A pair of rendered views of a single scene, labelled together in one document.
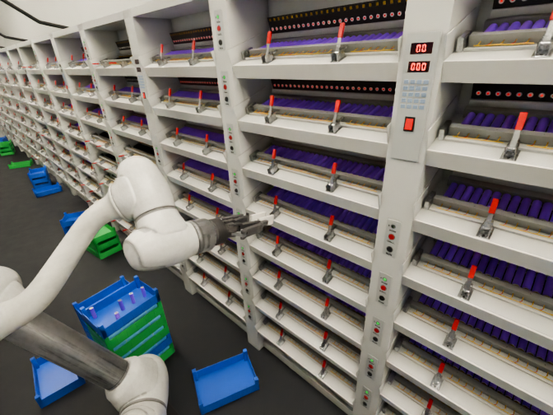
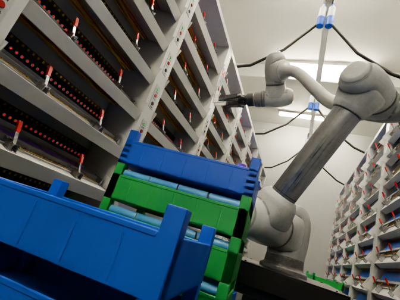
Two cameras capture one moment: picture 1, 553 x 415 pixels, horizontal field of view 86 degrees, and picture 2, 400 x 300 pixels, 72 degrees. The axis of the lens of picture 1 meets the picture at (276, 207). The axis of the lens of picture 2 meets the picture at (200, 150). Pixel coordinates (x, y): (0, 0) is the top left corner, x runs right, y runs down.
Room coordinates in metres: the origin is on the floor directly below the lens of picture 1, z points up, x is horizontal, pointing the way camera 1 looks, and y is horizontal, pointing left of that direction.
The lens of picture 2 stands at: (1.39, 1.42, 0.30)
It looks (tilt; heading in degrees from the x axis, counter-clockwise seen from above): 17 degrees up; 249
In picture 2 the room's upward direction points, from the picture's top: 18 degrees clockwise
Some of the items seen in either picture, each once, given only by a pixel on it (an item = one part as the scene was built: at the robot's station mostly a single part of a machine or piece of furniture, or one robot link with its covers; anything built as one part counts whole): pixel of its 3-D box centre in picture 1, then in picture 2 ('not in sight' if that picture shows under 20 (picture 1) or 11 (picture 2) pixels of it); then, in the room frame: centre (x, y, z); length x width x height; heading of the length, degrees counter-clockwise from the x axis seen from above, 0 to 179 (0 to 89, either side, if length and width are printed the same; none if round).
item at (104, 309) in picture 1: (122, 304); (195, 172); (1.14, 0.80, 0.44); 0.30 x 0.20 x 0.08; 142
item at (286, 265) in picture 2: not in sight; (283, 263); (0.50, 0.45, 0.31); 0.22 x 0.18 x 0.06; 49
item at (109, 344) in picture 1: (126, 315); (185, 205); (1.14, 0.80, 0.36); 0.30 x 0.20 x 0.08; 142
